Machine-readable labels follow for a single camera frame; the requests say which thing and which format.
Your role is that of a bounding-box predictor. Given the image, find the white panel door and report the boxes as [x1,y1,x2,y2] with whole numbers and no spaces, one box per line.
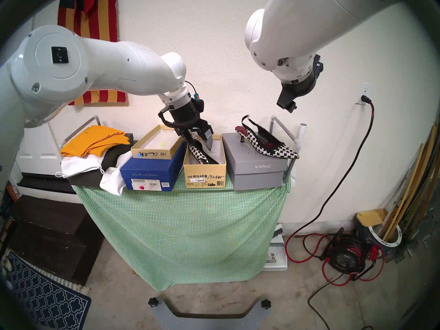
[7,120,76,192]

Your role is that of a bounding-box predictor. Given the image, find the black floor cable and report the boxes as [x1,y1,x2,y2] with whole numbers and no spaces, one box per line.
[308,276,372,330]

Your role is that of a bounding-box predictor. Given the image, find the white drawstring dust bag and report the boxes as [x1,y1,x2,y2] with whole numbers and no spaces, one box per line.
[100,151,133,196]
[55,154,103,178]

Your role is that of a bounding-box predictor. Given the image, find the grey pipe rack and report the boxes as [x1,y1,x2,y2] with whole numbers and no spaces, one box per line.
[270,115,306,187]

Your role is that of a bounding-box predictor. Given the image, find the dark brown box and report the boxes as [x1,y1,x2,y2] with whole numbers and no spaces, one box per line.
[69,133,134,188]

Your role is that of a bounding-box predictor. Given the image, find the white appliance under table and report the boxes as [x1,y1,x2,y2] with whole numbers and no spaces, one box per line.
[263,223,288,271]

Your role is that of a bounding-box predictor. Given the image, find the black red cable reel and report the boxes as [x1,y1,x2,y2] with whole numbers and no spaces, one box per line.
[325,230,365,273]

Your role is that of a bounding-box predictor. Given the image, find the red yellow striped flag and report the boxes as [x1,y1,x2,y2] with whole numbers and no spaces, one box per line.
[57,0,128,106]

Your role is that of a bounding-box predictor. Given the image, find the blue patterned rug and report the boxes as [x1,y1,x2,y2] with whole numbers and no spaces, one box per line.
[0,252,91,330]

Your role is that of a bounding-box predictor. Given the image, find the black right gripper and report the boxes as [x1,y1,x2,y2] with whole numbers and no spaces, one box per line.
[277,54,324,114]

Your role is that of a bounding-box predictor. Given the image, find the blue Stuart Weitzman shoe box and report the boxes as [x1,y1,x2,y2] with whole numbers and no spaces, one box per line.
[120,145,188,191]

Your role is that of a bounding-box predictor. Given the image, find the bundle of wooden sticks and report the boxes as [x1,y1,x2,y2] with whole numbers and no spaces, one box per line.
[382,145,423,238]

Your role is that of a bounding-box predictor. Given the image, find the blue white painted pot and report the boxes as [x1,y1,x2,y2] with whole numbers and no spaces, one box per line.
[356,223,402,256]

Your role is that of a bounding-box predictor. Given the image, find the red black power cord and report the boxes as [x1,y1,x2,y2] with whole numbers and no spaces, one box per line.
[285,96,382,286]

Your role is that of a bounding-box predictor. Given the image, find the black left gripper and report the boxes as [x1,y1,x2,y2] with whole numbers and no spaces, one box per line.
[168,98,214,152]

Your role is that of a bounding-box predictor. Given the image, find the wooden pole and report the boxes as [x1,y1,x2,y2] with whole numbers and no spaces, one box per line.
[389,126,440,241]

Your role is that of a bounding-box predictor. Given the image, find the green checkered tablecloth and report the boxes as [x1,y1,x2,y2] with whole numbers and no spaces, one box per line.
[72,171,292,291]

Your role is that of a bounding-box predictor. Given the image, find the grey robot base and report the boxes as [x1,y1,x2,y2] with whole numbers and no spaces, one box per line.
[148,297,272,330]

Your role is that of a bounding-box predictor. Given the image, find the grey table side rail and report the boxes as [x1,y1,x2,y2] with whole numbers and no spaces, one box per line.
[62,115,102,144]

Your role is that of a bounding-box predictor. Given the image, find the orange folded cloth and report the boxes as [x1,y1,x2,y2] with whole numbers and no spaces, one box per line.
[61,125,126,158]

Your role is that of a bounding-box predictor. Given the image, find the tan shoe box lid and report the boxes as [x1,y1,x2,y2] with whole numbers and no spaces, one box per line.
[131,124,186,160]

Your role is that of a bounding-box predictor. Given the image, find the dark wooden step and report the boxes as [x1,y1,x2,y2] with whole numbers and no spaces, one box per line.
[7,195,105,287]

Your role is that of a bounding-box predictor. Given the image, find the houndstooth slingback heel shoe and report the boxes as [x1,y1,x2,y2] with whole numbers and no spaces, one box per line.
[187,132,220,165]
[235,115,299,159]

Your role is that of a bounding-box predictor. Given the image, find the white wall outlet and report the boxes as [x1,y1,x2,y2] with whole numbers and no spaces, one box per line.
[356,82,372,106]

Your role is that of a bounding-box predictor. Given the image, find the black braided left gripper cable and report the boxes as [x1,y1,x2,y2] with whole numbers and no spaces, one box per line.
[158,106,200,131]

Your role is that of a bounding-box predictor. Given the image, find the tan open shoe box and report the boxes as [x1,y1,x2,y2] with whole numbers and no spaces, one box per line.
[183,134,227,189]

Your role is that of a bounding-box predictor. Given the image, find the yellow block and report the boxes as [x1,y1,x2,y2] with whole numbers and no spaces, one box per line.
[356,209,388,227]

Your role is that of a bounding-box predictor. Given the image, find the grey Vionic shoe box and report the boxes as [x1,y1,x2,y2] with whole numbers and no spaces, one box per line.
[222,133,288,191]

